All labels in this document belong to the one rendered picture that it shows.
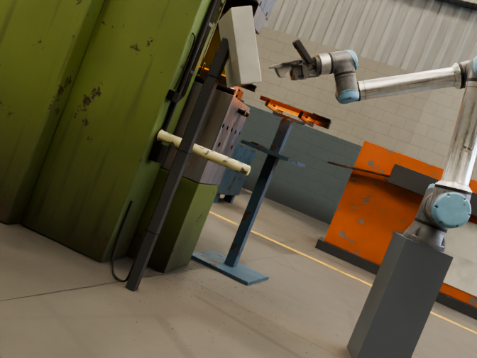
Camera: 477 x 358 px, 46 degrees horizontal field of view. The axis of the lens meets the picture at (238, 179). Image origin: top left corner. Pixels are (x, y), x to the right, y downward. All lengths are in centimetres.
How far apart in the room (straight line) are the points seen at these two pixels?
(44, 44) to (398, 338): 202
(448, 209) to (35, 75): 185
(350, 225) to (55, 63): 414
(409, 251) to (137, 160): 125
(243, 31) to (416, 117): 825
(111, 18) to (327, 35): 840
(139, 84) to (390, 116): 806
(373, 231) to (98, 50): 407
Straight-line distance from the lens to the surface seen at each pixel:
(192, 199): 272
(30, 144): 265
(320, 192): 1032
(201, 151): 247
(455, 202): 247
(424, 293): 266
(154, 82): 253
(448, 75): 269
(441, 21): 1068
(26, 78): 271
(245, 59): 215
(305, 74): 245
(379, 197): 607
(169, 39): 255
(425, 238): 264
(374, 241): 607
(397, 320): 266
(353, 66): 252
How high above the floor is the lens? 70
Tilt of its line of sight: 3 degrees down
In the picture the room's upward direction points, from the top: 22 degrees clockwise
